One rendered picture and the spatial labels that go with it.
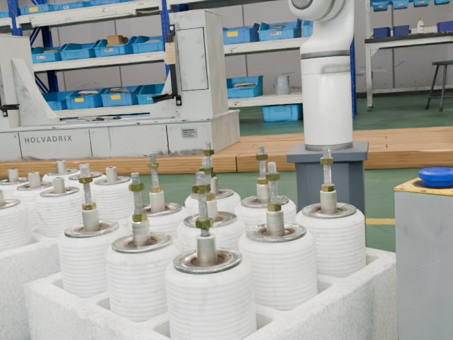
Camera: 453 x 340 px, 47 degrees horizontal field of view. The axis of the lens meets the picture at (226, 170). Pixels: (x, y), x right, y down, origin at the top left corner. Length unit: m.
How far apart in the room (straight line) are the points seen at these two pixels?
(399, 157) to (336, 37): 1.48
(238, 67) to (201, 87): 6.46
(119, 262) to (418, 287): 0.34
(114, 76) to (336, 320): 9.47
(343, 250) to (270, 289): 0.13
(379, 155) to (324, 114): 1.46
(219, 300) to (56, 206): 0.55
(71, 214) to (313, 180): 0.46
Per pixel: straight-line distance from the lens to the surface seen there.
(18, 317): 1.00
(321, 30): 1.04
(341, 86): 0.98
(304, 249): 0.62
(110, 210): 1.09
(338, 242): 0.71
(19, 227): 1.00
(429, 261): 0.60
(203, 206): 0.55
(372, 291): 0.72
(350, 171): 0.97
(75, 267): 0.73
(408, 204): 0.59
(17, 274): 0.98
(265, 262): 0.62
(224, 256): 0.58
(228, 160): 2.52
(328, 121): 0.98
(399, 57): 8.82
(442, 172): 0.60
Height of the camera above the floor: 0.44
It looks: 10 degrees down
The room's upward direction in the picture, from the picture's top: 4 degrees counter-clockwise
